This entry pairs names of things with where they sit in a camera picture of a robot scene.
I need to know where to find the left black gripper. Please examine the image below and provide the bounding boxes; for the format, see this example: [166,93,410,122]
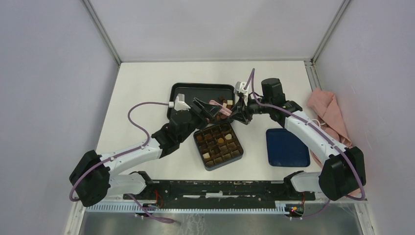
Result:
[178,98,221,143]

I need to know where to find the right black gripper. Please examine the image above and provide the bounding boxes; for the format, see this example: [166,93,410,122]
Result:
[228,93,272,123]

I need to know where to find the pink tongs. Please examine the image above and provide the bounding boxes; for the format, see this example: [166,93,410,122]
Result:
[209,100,232,117]

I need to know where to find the black chocolate tray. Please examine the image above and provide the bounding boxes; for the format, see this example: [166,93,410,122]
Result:
[169,83,235,113]

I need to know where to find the blue chocolate box with insert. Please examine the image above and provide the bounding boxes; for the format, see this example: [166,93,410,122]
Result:
[193,121,244,171]

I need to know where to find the blue box lid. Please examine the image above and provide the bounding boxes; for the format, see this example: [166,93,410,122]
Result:
[266,128,310,167]

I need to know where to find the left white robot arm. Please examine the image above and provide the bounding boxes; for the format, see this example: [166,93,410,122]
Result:
[69,98,223,207]

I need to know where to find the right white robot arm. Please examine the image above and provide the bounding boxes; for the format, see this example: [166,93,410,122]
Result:
[230,77,366,201]

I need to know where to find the pink cloth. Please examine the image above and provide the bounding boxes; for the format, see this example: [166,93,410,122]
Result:
[307,90,361,198]

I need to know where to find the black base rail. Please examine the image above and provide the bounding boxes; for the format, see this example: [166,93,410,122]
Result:
[135,180,316,209]

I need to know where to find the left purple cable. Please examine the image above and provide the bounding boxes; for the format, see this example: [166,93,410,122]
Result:
[69,101,171,224]

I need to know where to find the purple cable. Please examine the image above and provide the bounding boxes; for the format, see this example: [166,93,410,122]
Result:
[245,68,366,219]
[69,101,171,224]

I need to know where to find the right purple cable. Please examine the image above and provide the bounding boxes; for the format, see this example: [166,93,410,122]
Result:
[245,68,366,219]

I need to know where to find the white cable duct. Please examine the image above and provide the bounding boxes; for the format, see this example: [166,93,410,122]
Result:
[85,202,305,215]

